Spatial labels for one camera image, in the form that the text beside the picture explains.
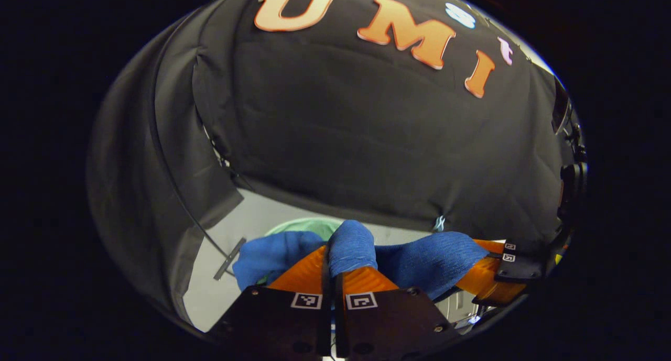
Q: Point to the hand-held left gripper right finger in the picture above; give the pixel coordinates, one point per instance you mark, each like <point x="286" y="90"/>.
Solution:
<point x="388" y="319"/>

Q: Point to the green laundry hamper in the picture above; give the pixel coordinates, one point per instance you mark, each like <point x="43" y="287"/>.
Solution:
<point x="304" y="227"/>

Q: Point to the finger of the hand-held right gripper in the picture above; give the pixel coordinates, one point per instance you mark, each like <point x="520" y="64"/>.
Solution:
<point x="509" y="245"/>
<point x="519" y="269"/>

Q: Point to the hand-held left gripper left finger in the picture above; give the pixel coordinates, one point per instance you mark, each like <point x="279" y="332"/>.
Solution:
<point x="272" y="319"/>

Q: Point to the black backdrop cloth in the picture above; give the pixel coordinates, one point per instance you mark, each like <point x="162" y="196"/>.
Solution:
<point x="367" y="141"/>

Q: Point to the plain black cloth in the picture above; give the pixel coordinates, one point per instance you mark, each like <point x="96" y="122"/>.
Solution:
<point x="131" y="167"/>

